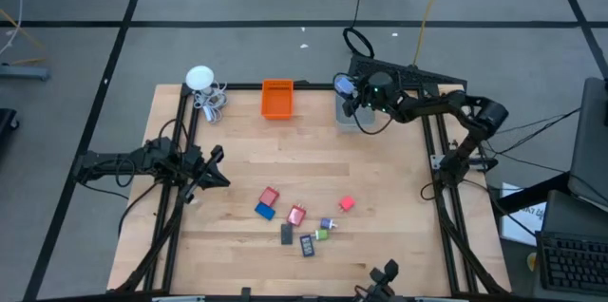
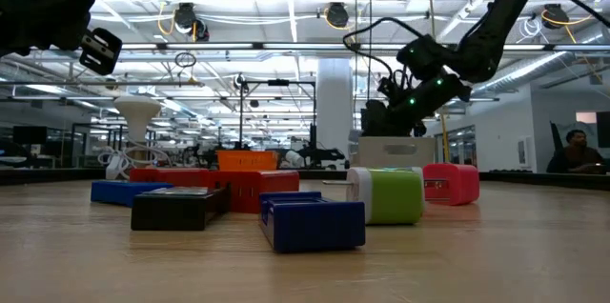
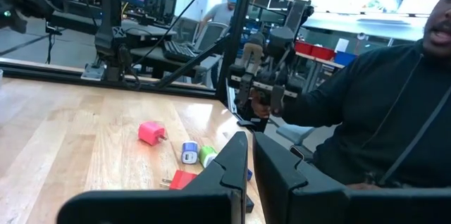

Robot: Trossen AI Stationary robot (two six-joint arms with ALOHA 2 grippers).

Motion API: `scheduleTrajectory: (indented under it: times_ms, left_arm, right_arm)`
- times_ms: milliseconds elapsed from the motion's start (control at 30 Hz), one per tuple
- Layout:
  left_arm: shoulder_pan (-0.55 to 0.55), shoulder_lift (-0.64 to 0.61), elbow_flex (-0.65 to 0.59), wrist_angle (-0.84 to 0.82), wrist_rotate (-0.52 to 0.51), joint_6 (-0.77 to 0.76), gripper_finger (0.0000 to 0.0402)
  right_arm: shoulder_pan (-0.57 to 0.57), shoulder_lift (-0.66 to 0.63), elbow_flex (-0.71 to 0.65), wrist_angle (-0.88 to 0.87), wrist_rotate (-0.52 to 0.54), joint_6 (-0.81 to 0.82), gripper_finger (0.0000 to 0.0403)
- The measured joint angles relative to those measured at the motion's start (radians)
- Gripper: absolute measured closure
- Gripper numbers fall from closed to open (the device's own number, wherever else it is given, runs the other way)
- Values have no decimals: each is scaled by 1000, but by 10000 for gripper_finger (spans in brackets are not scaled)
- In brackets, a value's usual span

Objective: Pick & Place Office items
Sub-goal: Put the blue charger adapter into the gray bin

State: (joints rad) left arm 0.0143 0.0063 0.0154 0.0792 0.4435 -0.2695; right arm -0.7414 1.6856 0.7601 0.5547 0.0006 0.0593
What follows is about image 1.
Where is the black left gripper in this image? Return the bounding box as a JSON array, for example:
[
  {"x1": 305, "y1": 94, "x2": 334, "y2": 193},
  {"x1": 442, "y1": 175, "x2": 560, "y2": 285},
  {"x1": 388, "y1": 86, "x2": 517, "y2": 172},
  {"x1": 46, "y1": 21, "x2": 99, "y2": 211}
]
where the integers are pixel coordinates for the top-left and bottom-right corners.
[{"x1": 175, "y1": 144, "x2": 232, "y2": 204}]

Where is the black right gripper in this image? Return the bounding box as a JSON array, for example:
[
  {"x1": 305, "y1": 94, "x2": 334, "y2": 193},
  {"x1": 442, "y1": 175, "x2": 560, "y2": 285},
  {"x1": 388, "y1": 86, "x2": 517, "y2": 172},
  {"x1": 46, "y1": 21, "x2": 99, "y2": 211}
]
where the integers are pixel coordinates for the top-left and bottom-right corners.
[{"x1": 332, "y1": 71, "x2": 405, "y2": 118}]

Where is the red wall charger with logo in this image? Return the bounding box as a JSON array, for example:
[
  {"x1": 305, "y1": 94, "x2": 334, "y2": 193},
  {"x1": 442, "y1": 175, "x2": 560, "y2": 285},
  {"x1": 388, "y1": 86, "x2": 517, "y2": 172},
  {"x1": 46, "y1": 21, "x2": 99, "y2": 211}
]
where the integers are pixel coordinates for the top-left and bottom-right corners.
[{"x1": 258, "y1": 186, "x2": 280, "y2": 208}]

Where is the translucent red wall charger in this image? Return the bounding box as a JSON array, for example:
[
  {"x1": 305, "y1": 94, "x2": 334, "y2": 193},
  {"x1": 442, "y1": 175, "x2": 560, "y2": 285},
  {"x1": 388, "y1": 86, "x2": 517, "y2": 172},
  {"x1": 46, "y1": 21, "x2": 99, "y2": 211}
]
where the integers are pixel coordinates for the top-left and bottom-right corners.
[{"x1": 286, "y1": 203, "x2": 308, "y2": 227}]

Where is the dark blue adapter box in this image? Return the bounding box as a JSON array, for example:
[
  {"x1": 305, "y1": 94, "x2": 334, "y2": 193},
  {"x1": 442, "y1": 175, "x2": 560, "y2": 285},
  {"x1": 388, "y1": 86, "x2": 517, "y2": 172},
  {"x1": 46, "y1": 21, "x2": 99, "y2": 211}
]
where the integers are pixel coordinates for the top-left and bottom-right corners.
[{"x1": 299, "y1": 234, "x2": 316, "y2": 258}]

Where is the orange plastic basket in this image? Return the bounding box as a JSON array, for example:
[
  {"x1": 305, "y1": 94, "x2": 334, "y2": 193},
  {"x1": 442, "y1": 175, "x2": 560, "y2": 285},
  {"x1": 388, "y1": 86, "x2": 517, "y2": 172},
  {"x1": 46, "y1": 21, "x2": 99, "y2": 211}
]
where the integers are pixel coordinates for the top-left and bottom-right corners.
[{"x1": 260, "y1": 78, "x2": 295, "y2": 121}]

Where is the black perforated panel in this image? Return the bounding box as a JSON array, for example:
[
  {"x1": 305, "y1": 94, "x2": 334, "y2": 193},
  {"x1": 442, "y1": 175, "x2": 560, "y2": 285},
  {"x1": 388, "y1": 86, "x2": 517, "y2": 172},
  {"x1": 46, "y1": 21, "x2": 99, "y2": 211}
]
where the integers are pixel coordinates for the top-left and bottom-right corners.
[{"x1": 348, "y1": 53, "x2": 468, "y2": 88}]

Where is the white dome-shaped device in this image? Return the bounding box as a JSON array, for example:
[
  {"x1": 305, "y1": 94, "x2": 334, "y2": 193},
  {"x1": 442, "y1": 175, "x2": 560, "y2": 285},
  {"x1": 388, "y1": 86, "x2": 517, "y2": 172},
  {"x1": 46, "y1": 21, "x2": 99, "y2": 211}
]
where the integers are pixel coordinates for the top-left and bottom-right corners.
[{"x1": 184, "y1": 65, "x2": 216, "y2": 92}]

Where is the black floor object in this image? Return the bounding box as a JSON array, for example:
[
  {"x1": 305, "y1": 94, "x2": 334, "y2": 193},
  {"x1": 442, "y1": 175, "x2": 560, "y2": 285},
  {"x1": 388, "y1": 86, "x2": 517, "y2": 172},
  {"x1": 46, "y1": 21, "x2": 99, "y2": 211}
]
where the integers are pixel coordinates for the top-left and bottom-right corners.
[{"x1": 0, "y1": 107, "x2": 20, "y2": 151}]

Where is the grey metal floor foot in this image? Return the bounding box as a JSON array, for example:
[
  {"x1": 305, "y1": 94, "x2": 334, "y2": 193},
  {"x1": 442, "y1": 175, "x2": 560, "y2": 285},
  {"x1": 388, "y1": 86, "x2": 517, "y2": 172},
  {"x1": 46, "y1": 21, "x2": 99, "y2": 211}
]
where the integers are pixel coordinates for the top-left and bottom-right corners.
[{"x1": 0, "y1": 64, "x2": 51, "y2": 82}]

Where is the white paper sheet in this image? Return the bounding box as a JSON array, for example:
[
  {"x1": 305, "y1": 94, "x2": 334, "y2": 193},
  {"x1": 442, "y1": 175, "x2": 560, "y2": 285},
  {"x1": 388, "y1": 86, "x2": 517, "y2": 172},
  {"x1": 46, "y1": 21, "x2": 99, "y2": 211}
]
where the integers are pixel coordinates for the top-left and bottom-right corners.
[{"x1": 499, "y1": 181, "x2": 547, "y2": 247}]

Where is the large computer monitor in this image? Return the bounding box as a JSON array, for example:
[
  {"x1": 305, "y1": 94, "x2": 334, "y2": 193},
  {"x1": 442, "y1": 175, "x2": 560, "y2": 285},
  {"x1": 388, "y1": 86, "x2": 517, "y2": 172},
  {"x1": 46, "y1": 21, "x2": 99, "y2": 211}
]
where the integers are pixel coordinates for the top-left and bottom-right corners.
[{"x1": 567, "y1": 76, "x2": 608, "y2": 213}]

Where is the dark grey desk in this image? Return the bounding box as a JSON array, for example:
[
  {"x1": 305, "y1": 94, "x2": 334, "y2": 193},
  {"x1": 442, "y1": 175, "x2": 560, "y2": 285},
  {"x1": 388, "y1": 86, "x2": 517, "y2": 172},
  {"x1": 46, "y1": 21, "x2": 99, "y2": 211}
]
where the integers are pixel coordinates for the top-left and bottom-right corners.
[{"x1": 493, "y1": 171, "x2": 608, "y2": 302}]

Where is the black computer keyboard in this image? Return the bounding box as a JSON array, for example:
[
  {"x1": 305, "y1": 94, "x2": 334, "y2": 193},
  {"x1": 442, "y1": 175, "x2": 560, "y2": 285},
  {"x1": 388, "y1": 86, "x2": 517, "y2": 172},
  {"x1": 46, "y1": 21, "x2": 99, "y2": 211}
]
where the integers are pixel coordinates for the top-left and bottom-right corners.
[{"x1": 535, "y1": 230, "x2": 608, "y2": 296}]

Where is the black aluminium rig frame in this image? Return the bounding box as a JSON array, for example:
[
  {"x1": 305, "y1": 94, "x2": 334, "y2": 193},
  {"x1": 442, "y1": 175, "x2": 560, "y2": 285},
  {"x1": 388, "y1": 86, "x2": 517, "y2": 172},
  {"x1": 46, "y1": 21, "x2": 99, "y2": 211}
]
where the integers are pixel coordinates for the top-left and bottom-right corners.
[{"x1": 113, "y1": 82, "x2": 512, "y2": 296}]

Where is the white coiled cable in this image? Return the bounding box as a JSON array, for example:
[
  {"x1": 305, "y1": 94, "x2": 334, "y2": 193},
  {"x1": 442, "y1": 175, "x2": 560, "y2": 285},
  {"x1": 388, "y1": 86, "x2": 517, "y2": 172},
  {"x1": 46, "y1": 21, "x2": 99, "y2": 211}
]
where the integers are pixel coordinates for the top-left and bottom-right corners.
[{"x1": 192, "y1": 82, "x2": 229, "y2": 125}]

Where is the black arm base cable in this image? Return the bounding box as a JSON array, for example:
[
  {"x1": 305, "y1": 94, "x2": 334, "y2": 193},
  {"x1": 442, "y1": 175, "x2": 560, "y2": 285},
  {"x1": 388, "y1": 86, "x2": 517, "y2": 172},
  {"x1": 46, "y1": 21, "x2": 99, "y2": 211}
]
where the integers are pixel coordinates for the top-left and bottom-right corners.
[{"x1": 117, "y1": 180, "x2": 161, "y2": 237}]

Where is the yellow hanging cable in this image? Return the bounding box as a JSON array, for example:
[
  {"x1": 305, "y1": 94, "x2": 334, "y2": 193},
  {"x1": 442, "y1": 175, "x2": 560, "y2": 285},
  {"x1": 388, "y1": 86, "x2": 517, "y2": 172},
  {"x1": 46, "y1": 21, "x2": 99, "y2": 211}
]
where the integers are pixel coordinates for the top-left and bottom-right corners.
[{"x1": 411, "y1": 0, "x2": 450, "y2": 66}]

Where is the black leader arm handle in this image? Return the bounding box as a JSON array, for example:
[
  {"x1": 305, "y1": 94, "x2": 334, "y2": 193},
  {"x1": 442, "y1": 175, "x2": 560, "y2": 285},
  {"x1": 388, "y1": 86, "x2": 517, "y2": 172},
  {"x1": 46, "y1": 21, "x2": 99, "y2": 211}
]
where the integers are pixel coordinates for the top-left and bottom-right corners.
[{"x1": 353, "y1": 258, "x2": 400, "y2": 302}]

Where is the black power cable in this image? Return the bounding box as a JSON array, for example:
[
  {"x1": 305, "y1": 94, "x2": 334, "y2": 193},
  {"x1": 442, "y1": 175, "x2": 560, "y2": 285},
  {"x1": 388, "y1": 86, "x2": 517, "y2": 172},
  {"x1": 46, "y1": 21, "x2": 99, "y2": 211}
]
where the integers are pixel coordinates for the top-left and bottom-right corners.
[{"x1": 477, "y1": 106, "x2": 583, "y2": 175}]

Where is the yellow floor cable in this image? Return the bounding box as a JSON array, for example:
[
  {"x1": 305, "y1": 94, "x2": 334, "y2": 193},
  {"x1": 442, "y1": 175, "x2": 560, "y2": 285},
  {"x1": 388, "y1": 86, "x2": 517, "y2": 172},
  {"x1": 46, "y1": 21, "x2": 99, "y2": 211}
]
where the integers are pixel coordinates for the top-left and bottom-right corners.
[{"x1": 0, "y1": 7, "x2": 48, "y2": 66}]

